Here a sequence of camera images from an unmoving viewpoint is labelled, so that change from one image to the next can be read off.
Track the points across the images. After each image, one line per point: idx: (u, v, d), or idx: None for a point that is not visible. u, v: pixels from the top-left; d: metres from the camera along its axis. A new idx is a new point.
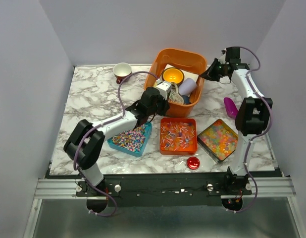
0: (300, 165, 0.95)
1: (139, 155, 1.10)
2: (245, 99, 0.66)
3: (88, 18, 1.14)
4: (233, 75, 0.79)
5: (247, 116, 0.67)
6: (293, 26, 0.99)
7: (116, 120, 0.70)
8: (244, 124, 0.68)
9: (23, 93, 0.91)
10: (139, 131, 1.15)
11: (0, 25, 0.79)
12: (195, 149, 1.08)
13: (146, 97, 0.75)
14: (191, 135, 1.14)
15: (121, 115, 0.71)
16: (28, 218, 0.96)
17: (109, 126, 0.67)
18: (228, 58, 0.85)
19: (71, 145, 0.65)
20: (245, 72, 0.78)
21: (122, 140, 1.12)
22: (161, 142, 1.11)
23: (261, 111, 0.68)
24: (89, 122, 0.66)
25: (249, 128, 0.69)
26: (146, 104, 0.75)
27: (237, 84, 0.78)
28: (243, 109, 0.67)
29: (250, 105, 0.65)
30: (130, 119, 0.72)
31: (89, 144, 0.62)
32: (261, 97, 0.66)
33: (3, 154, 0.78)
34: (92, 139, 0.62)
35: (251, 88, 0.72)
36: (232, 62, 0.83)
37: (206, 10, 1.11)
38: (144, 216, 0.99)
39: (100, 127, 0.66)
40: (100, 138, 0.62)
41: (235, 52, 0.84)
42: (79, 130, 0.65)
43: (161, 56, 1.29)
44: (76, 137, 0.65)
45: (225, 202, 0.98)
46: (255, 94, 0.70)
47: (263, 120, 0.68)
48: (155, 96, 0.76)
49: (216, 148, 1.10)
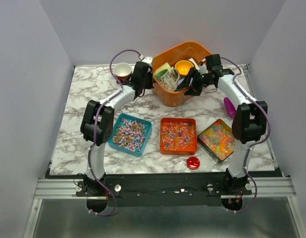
0: (300, 165, 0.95)
1: (139, 155, 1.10)
2: (239, 106, 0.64)
3: (88, 18, 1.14)
4: (221, 82, 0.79)
5: (244, 123, 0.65)
6: (293, 25, 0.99)
7: (119, 94, 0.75)
8: (243, 133, 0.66)
9: (23, 92, 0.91)
10: (139, 131, 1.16)
11: (1, 24, 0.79)
12: (195, 149, 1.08)
13: (138, 69, 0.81)
14: (191, 135, 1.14)
15: (120, 89, 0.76)
16: (28, 218, 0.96)
17: (114, 101, 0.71)
18: (209, 66, 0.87)
19: (86, 125, 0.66)
20: (231, 78, 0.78)
21: (122, 140, 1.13)
22: (161, 142, 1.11)
23: (257, 116, 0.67)
24: (96, 101, 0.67)
25: (248, 135, 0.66)
26: (139, 75, 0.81)
27: (227, 91, 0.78)
28: (239, 117, 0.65)
29: (246, 112, 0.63)
30: (129, 91, 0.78)
31: (104, 119, 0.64)
32: (254, 102, 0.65)
33: (3, 154, 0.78)
34: (105, 114, 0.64)
35: (242, 93, 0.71)
36: (215, 70, 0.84)
37: (206, 10, 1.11)
38: (144, 216, 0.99)
39: (107, 103, 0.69)
40: (111, 111, 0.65)
41: (216, 60, 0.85)
42: (89, 111, 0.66)
43: (185, 47, 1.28)
44: (89, 116, 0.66)
45: (225, 202, 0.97)
46: (247, 99, 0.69)
47: (261, 125, 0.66)
48: (146, 67, 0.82)
49: (216, 148, 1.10)
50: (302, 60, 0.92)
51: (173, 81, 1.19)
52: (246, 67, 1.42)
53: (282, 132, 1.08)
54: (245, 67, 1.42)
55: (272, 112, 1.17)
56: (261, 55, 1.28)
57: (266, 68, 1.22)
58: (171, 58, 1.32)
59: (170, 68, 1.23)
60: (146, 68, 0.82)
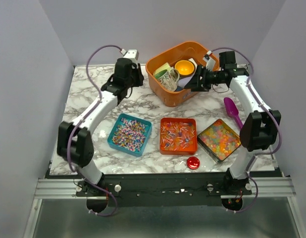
0: (300, 165, 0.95)
1: (139, 155, 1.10)
2: (250, 114, 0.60)
3: (88, 18, 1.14)
4: (233, 83, 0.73)
5: (254, 132, 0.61)
6: (292, 25, 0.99)
7: (97, 106, 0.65)
8: (251, 141, 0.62)
9: (23, 92, 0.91)
10: (139, 131, 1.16)
11: (1, 25, 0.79)
12: (195, 149, 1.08)
13: (120, 68, 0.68)
14: (191, 135, 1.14)
15: (98, 98, 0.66)
16: (28, 218, 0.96)
17: (90, 117, 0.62)
18: (222, 63, 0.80)
19: (63, 149, 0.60)
20: (246, 80, 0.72)
21: (122, 140, 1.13)
22: (161, 142, 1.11)
23: (268, 125, 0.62)
24: (69, 122, 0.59)
25: (256, 144, 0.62)
26: (122, 76, 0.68)
27: (238, 93, 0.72)
28: (249, 125, 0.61)
29: (257, 121, 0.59)
30: (110, 99, 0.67)
31: (79, 144, 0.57)
32: (267, 111, 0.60)
33: (3, 153, 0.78)
34: (79, 139, 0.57)
35: (256, 99, 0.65)
36: (228, 68, 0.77)
37: (206, 10, 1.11)
38: (144, 216, 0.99)
39: (82, 123, 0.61)
40: (86, 134, 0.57)
41: (229, 57, 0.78)
42: (63, 134, 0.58)
43: (184, 47, 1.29)
44: (64, 141, 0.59)
45: (225, 202, 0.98)
46: (260, 106, 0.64)
47: (271, 135, 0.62)
48: (129, 65, 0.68)
49: (216, 148, 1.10)
50: (302, 60, 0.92)
51: (173, 82, 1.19)
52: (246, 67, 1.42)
53: (282, 132, 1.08)
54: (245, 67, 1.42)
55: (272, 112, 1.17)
56: (261, 55, 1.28)
57: (266, 68, 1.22)
58: (171, 58, 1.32)
59: (170, 68, 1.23)
60: (128, 67, 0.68)
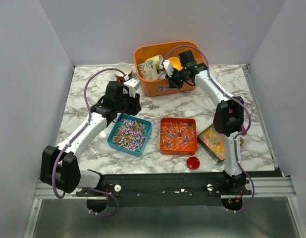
0: (300, 166, 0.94)
1: (139, 155, 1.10)
2: (219, 104, 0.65)
3: (88, 19, 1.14)
4: (196, 78, 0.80)
5: (226, 119, 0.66)
6: (292, 26, 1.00)
7: (84, 129, 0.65)
8: (225, 128, 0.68)
9: (24, 93, 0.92)
10: (139, 131, 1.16)
11: (1, 25, 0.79)
12: (195, 149, 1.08)
13: (111, 89, 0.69)
14: (191, 135, 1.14)
15: (86, 121, 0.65)
16: (28, 217, 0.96)
17: (77, 141, 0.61)
18: (182, 62, 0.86)
19: (46, 176, 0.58)
20: (207, 74, 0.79)
21: (122, 140, 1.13)
22: (161, 142, 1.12)
23: (235, 110, 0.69)
24: (54, 147, 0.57)
25: (230, 128, 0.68)
26: (112, 97, 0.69)
27: (203, 87, 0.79)
28: (219, 114, 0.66)
29: (226, 109, 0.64)
30: (99, 122, 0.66)
31: (64, 170, 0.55)
32: (232, 99, 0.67)
33: (3, 154, 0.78)
34: (65, 165, 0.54)
35: (219, 89, 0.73)
36: (189, 66, 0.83)
37: (206, 11, 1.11)
38: (144, 216, 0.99)
39: (68, 148, 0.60)
40: (72, 160, 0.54)
41: (188, 56, 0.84)
42: (47, 159, 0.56)
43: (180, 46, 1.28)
44: (48, 167, 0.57)
45: (225, 202, 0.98)
46: (225, 96, 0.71)
47: (239, 118, 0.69)
48: (121, 87, 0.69)
49: (216, 148, 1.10)
50: (302, 61, 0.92)
51: (153, 72, 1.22)
52: (246, 67, 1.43)
53: (282, 132, 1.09)
54: (245, 67, 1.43)
55: (272, 112, 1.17)
56: (261, 55, 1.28)
57: (266, 68, 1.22)
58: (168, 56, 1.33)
59: (157, 60, 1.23)
60: (120, 90, 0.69)
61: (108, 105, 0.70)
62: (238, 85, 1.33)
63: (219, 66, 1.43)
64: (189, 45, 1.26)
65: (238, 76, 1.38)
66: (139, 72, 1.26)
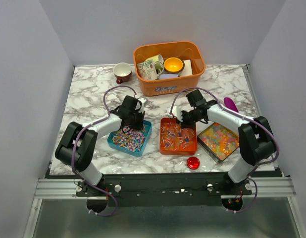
0: (300, 166, 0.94)
1: (140, 155, 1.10)
2: (241, 128, 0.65)
3: (87, 18, 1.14)
4: (210, 113, 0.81)
5: (254, 144, 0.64)
6: (292, 26, 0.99)
7: (104, 120, 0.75)
8: (256, 155, 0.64)
9: (23, 92, 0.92)
10: (139, 131, 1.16)
11: (1, 26, 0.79)
12: (195, 149, 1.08)
13: (128, 100, 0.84)
14: (191, 135, 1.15)
15: (106, 115, 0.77)
16: (28, 218, 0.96)
17: (98, 126, 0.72)
18: (192, 102, 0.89)
19: (63, 148, 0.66)
20: (219, 106, 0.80)
21: (122, 140, 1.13)
22: (161, 142, 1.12)
23: (262, 134, 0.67)
24: (78, 124, 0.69)
25: (262, 154, 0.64)
26: (127, 106, 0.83)
27: (219, 119, 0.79)
28: (246, 141, 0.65)
29: (249, 132, 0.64)
30: (116, 119, 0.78)
31: (82, 143, 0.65)
32: (253, 121, 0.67)
33: (2, 154, 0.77)
34: (85, 138, 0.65)
35: (236, 115, 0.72)
36: (199, 104, 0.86)
37: (206, 11, 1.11)
38: (144, 216, 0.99)
39: (90, 126, 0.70)
40: (93, 135, 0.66)
41: (197, 95, 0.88)
42: (70, 133, 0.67)
43: (178, 46, 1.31)
44: (68, 139, 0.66)
45: (225, 202, 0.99)
46: (243, 119, 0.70)
47: (269, 141, 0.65)
48: (135, 100, 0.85)
49: (216, 148, 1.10)
50: (302, 61, 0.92)
51: (152, 72, 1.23)
52: (246, 67, 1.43)
53: (282, 132, 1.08)
54: (245, 67, 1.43)
55: (272, 112, 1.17)
56: (261, 55, 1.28)
57: (266, 68, 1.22)
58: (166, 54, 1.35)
59: (157, 60, 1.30)
60: (134, 102, 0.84)
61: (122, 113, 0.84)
62: (238, 85, 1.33)
63: (219, 66, 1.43)
64: (188, 44, 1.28)
65: (238, 76, 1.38)
66: (137, 70, 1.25)
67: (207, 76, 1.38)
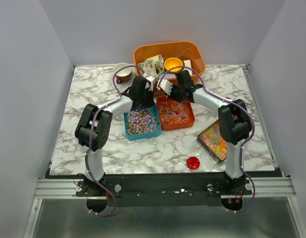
0: (300, 166, 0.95)
1: (160, 135, 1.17)
2: (220, 109, 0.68)
3: (87, 19, 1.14)
4: (195, 96, 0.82)
5: (230, 123, 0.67)
6: (292, 26, 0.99)
7: (117, 102, 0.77)
8: (233, 133, 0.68)
9: (23, 93, 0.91)
10: (147, 114, 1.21)
11: (1, 26, 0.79)
12: (193, 119, 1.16)
13: (137, 82, 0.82)
14: (187, 112, 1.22)
15: (118, 97, 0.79)
16: (28, 217, 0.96)
17: (112, 106, 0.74)
18: (180, 82, 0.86)
19: (81, 129, 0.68)
20: (203, 89, 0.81)
21: (137, 128, 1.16)
22: (161, 121, 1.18)
23: (240, 115, 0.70)
24: (94, 105, 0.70)
25: (237, 134, 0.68)
26: (137, 88, 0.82)
27: (203, 102, 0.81)
28: (224, 120, 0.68)
29: (227, 111, 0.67)
30: (127, 101, 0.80)
31: (99, 123, 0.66)
32: (231, 102, 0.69)
33: (3, 154, 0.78)
34: (102, 118, 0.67)
35: (218, 97, 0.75)
36: (186, 87, 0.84)
37: (207, 11, 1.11)
38: (144, 216, 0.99)
39: (105, 108, 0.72)
40: (109, 116, 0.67)
41: (185, 76, 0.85)
42: (87, 114, 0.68)
43: (178, 46, 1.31)
44: (86, 120, 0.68)
45: (225, 202, 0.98)
46: (224, 101, 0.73)
47: (245, 122, 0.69)
48: (145, 81, 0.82)
49: (216, 148, 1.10)
50: (302, 61, 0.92)
51: (152, 71, 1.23)
52: (246, 67, 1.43)
53: (282, 132, 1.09)
54: (245, 67, 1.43)
55: (272, 112, 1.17)
56: (261, 55, 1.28)
57: (267, 68, 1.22)
58: (167, 53, 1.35)
59: (157, 60, 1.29)
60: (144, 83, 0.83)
61: None
62: (238, 85, 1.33)
63: (219, 66, 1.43)
64: (189, 45, 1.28)
65: (238, 76, 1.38)
66: (137, 70, 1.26)
67: (207, 76, 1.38)
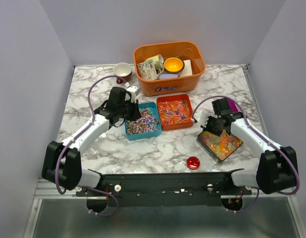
0: (301, 166, 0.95)
1: (160, 135, 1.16)
2: (263, 155, 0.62)
3: (87, 19, 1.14)
4: (233, 127, 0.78)
5: (274, 174, 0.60)
6: (292, 26, 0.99)
7: (89, 127, 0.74)
8: (273, 186, 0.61)
9: (23, 94, 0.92)
10: (147, 115, 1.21)
11: (1, 27, 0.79)
12: None
13: (114, 94, 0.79)
14: (187, 112, 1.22)
15: (90, 121, 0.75)
16: (28, 217, 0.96)
17: (81, 139, 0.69)
18: (218, 110, 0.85)
19: (48, 171, 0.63)
20: (246, 122, 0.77)
21: (137, 128, 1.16)
22: (161, 121, 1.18)
23: (286, 167, 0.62)
24: (58, 143, 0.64)
25: (280, 187, 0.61)
26: (115, 101, 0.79)
27: (241, 135, 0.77)
28: (266, 167, 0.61)
29: (271, 160, 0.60)
30: (102, 123, 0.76)
31: (66, 163, 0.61)
32: (278, 149, 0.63)
33: (2, 154, 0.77)
34: (68, 159, 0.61)
35: (263, 139, 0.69)
36: (225, 114, 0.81)
37: (206, 12, 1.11)
38: (144, 216, 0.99)
39: (72, 143, 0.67)
40: (76, 154, 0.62)
41: (223, 104, 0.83)
42: (51, 155, 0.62)
43: (178, 46, 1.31)
44: (51, 162, 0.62)
45: (225, 202, 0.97)
46: (270, 145, 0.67)
47: (292, 176, 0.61)
48: (123, 92, 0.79)
49: (216, 148, 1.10)
50: (302, 61, 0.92)
51: (152, 71, 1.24)
52: (246, 67, 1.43)
53: (282, 132, 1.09)
54: (245, 67, 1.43)
55: (272, 112, 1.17)
56: (261, 56, 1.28)
57: (267, 68, 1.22)
58: (167, 53, 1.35)
59: (157, 60, 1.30)
60: (122, 94, 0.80)
61: (110, 109, 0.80)
62: (238, 85, 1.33)
63: (219, 66, 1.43)
64: (189, 45, 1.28)
65: (238, 76, 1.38)
66: (137, 70, 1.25)
67: (208, 76, 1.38)
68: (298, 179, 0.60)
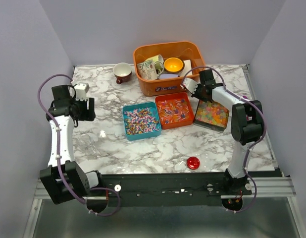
0: (300, 166, 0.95)
1: (160, 135, 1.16)
2: (234, 106, 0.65)
3: (87, 19, 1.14)
4: (214, 93, 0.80)
5: (242, 122, 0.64)
6: (292, 27, 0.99)
7: (60, 134, 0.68)
8: (242, 132, 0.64)
9: (23, 93, 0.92)
10: (147, 115, 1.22)
11: (0, 26, 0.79)
12: (193, 118, 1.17)
13: (59, 90, 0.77)
14: (186, 111, 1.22)
15: (56, 128, 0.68)
16: (28, 217, 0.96)
17: (65, 149, 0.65)
18: (202, 80, 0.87)
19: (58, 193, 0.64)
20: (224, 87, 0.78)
21: (137, 129, 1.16)
22: (161, 120, 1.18)
23: (254, 117, 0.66)
24: (48, 168, 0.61)
25: (248, 135, 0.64)
26: (62, 96, 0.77)
27: (220, 100, 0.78)
28: (236, 117, 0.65)
29: (240, 110, 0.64)
30: (67, 122, 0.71)
31: (71, 177, 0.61)
32: (248, 102, 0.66)
33: (2, 154, 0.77)
34: (70, 174, 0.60)
35: (235, 96, 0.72)
36: (208, 84, 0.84)
37: (206, 12, 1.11)
38: (144, 216, 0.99)
39: (61, 158, 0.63)
40: (74, 165, 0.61)
41: (208, 74, 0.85)
42: (51, 182, 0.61)
43: (179, 46, 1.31)
44: (55, 186, 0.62)
45: (225, 202, 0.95)
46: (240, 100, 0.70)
47: (259, 123, 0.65)
48: (66, 86, 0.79)
49: (213, 121, 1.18)
50: (302, 61, 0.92)
51: (152, 71, 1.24)
52: (246, 67, 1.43)
53: (282, 132, 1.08)
54: (244, 67, 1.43)
55: (272, 112, 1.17)
56: (261, 56, 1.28)
57: (266, 68, 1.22)
58: (167, 53, 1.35)
59: (157, 60, 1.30)
60: (66, 88, 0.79)
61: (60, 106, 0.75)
62: (238, 85, 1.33)
63: (219, 66, 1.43)
64: (189, 45, 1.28)
65: (238, 76, 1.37)
66: (137, 71, 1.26)
67: None
68: (265, 125, 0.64)
